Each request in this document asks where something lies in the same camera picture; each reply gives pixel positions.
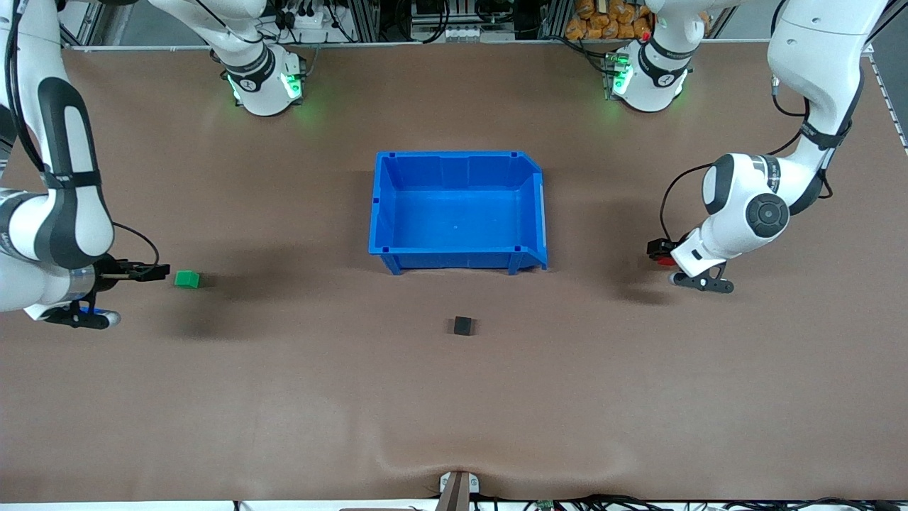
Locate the brown table mat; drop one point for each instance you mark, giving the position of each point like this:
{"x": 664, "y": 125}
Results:
{"x": 638, "y": 390}

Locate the aluminium frame post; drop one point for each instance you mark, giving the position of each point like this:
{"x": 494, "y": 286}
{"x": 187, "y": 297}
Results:
{"x": 555, "y": 20}
{"x": 363, "y": 20}

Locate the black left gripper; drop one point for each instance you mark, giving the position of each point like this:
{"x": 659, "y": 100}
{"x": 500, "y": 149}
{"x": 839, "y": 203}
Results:
{"x": 660, "y": 247}

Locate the green cube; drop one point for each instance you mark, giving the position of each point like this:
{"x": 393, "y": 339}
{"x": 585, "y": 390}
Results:
{"x": 187, "y": 279}

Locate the black cube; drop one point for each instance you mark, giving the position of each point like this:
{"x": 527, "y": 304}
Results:
{"x": 463, "y": 326}

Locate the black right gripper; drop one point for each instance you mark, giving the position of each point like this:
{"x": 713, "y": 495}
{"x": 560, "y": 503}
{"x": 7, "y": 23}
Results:
{"x": 111, "y": 273}

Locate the metal table edge bracket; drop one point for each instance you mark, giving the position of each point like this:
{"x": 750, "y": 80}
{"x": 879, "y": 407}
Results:
{"x": 458, "y": 490}

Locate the red cube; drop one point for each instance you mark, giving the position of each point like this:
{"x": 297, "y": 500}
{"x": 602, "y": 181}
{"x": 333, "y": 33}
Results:
{"x": 666, "y": 260}

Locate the orange snack bags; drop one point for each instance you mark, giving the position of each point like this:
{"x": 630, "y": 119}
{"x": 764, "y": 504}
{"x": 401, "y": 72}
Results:
{"x": 610, "y": 21}

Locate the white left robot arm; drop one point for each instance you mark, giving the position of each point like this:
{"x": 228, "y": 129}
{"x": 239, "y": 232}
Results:
{"x": 816, "y": 42}

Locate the blue plastic storage bin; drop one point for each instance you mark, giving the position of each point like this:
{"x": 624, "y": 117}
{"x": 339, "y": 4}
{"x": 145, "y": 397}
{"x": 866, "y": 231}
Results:
{"x": 454, "y": 220}

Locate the white power strip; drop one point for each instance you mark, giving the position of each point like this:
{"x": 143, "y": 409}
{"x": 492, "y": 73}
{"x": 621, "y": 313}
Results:
{"x": 305, "y": 21}

